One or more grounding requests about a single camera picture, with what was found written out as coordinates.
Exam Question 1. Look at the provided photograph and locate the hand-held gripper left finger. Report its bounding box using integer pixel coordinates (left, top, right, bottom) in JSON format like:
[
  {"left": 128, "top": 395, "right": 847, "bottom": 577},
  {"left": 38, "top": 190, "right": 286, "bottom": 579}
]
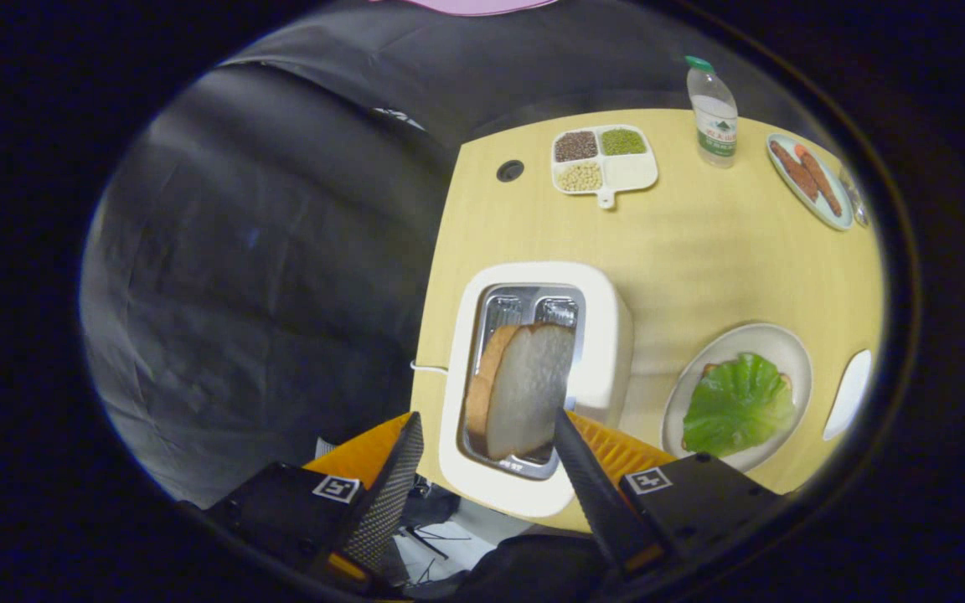
[{"left": 206, "top": 411, "right": 425, "bottom": 591}]

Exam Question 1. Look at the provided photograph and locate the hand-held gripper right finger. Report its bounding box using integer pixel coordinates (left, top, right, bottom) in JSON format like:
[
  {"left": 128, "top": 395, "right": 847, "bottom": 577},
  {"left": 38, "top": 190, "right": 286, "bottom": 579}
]
[{"left": 553, "top": 408, "right": 785, "bottom": 587}]

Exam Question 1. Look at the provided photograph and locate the white bread slice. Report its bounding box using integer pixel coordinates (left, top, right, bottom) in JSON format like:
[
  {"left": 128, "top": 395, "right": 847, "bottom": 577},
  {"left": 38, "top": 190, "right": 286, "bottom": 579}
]
[{"left": 464, "top": 322, "right": 576, "bottom": 462}]

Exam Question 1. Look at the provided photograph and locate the green lettuce leaf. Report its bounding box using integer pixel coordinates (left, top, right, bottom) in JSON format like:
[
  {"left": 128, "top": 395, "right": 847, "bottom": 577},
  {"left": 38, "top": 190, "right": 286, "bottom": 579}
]
[{"left": 682, "top": 353, "right": 797, "bottom": 458}]

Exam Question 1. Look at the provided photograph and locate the cream toaster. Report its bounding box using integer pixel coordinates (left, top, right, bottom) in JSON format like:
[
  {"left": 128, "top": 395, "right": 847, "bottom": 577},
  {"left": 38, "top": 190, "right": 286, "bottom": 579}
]
[{"left": 438, "top": 261, "right": 635, "bottom": 519}]

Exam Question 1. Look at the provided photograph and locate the round cream plate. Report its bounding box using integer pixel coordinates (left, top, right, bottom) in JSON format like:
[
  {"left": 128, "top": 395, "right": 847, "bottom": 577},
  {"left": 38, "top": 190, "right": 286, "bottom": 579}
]
[{"left": 661, "top": 323, "right": 813, "bottom": 473}]

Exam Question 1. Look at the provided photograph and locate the bread slice under ham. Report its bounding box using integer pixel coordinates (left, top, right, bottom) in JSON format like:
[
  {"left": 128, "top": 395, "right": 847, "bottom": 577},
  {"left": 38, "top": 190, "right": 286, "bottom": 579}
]
[{"left": 682, "top": 362, "right": 793, "bottom": 453}]

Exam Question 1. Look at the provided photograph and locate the white square plate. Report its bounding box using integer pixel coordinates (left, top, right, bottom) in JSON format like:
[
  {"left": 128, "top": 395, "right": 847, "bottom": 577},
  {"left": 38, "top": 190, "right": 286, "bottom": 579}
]
[{"left": 823, "top": 349, "right": 874, "bottom": 442}]

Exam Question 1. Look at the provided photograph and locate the white divided bean tray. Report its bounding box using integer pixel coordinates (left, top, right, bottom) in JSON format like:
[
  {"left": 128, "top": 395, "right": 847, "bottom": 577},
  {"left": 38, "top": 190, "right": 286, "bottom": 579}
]
[{"left": 551, "top": 125, "right": 660, "bottom": 210}]

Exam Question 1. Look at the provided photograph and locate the pale green oval plate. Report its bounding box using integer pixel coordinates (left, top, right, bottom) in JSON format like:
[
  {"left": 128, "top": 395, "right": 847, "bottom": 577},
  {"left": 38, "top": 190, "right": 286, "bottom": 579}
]
[{"left": 766, "top": 134, "right": 855, "bottom": 232}]

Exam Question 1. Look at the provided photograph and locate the brown meat patty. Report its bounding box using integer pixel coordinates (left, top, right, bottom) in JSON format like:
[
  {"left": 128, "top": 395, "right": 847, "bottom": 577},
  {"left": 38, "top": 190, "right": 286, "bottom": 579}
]
[
  {"left": 770, "top": 140, "right": 819, "bottom": 201},
  {"left": 794, "top": 144, "right": 844, "bottom": 218}
]

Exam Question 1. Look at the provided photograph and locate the clear plastic water bottle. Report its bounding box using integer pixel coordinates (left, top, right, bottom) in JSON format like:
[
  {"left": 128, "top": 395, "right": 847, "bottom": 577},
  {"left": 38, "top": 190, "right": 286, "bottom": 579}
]
[{"left": 685, "top": 55, "right": 739, "bottom": 169}]

